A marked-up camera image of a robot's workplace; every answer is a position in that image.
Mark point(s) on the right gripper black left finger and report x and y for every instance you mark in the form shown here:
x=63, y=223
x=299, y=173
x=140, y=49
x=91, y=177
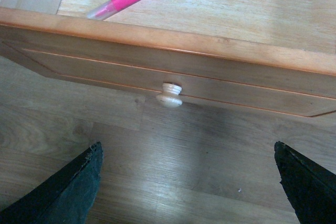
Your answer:
x=65, y=197

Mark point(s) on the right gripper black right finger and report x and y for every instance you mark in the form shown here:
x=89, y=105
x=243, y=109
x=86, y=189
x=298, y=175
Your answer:
x=309, y=187

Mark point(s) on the round wooden drawer knob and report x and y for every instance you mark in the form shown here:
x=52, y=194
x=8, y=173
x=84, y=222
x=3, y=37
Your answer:
x=169, y=97

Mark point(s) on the wooden top drawer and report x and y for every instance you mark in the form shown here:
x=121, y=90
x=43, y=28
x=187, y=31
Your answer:
x=271, y=55

